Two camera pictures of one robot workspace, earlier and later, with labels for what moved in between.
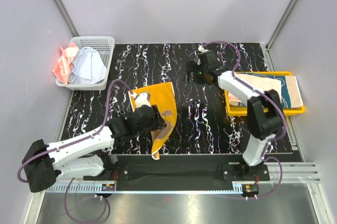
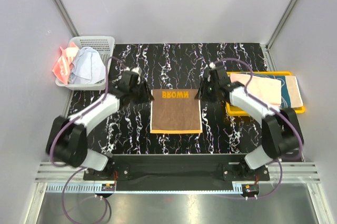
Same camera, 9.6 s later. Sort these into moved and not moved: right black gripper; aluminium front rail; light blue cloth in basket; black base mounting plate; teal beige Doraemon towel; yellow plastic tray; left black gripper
Moved: right black gripper; left black gripper
Not moved: teal beige Doraemon towel; aluminium front rail; yellow plastic tray; black base mounting plate; light blue cloth in basket
